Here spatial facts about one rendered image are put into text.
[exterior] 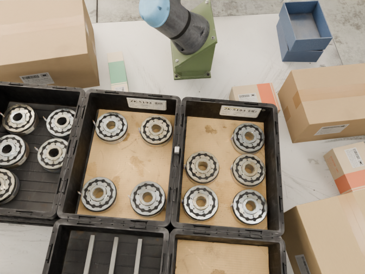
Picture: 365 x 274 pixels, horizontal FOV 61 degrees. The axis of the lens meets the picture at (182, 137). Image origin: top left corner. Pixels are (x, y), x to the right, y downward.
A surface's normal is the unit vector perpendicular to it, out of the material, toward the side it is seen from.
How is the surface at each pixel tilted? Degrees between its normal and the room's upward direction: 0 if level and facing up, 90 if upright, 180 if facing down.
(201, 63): 90
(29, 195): 0
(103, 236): 0
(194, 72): 90
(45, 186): 0
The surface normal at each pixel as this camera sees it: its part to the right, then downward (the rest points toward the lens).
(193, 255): 0.04, -0.41
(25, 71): 0.20, 0.90
